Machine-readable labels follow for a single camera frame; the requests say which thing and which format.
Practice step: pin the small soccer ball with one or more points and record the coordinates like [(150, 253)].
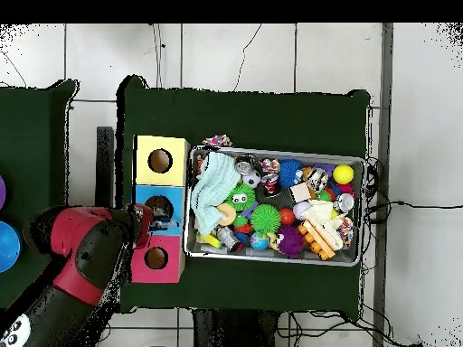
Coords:
[(251, 179)]

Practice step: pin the orange toy building block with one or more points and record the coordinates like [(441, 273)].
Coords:
[(315, 241)]

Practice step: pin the wooden box with three holes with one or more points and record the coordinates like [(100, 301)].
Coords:
[(166, 177)]

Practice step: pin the cream knitted cloth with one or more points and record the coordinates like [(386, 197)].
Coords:
[(322, 217)]

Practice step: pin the black flat panel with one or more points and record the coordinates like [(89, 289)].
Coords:
[(105, 159)]

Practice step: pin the green fuzzy toy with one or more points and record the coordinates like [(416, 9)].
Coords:
[(266, 218)]

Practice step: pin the purple spiky toy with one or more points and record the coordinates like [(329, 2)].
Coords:
[(289, 241)]

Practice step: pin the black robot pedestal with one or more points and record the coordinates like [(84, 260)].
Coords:
[(231, 330)]

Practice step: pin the blue fuzzy toy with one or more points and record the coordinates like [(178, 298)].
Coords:
[(289, 172)]

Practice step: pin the mint green cloth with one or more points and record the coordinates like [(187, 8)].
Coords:
[(213, 184)]

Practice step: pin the purple plastic cup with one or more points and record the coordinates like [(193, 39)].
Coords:
[(1, 191)]

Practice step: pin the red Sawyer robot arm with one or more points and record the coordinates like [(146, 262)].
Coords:
[(72, 253)]

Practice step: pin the colourful patterned cloth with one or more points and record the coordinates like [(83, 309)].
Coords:
[(217, 140)]

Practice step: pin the dark green table cloth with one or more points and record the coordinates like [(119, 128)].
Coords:
[(36, 126), (246, 119)]

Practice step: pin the crushed clear plastic bottle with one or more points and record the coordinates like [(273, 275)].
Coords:
[(162, 218)]

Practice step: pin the yellow ball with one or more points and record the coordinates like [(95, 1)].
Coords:
[(343, 174)]

